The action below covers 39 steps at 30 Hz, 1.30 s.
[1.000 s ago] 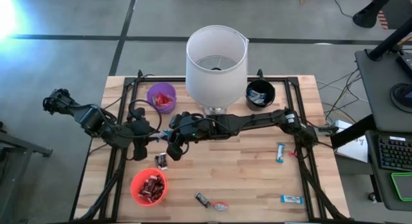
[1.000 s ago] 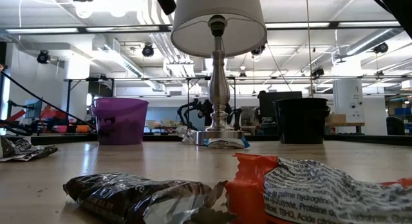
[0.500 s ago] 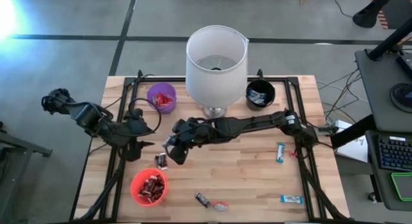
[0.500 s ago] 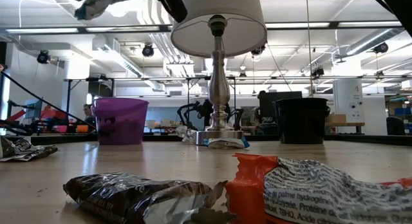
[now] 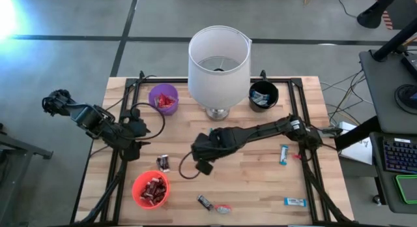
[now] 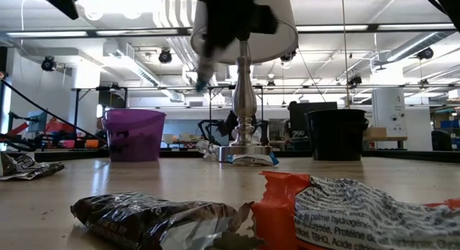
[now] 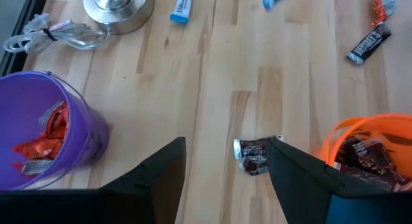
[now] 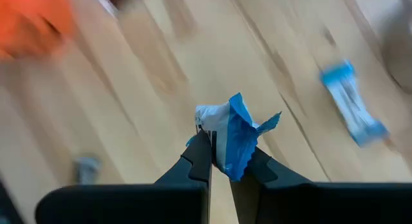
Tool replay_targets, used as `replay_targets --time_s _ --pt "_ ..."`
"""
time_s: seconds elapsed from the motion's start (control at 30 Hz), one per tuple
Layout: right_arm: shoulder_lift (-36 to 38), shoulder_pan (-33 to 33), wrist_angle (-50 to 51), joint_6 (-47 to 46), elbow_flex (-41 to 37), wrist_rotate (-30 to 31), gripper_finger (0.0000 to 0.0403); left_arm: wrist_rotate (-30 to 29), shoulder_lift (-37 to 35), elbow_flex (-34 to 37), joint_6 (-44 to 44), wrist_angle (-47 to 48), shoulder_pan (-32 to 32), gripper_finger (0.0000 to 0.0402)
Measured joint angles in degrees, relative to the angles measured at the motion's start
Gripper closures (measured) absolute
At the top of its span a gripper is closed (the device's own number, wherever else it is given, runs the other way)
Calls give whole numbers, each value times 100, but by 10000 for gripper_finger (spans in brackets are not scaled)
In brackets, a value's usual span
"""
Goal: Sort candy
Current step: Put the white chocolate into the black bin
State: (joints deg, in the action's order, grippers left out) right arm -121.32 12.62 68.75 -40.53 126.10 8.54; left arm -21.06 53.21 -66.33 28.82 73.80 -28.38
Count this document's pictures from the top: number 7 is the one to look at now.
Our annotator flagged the purple plastic bucket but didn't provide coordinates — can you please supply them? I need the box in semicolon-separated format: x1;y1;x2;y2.
0;71;110;191

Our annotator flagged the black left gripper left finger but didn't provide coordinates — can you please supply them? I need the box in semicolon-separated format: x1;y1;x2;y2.
0;136;187;224

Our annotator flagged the white-shade silver table lamp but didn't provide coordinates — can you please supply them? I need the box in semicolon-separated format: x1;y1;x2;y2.
82;0;155;35

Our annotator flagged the clear lamp power cord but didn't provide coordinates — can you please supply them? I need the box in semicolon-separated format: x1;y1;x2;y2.
3;13;112;55

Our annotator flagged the brown Hershey's candy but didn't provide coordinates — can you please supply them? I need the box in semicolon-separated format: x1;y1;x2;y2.
333;162;412;192
346;23;393;66
341;136;397;173
233;136;285;176

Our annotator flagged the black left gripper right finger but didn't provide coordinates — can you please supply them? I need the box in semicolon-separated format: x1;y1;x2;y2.
267;136;412;224

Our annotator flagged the orange plastic bucket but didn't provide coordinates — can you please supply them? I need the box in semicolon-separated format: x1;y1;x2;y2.
318;113;412;192

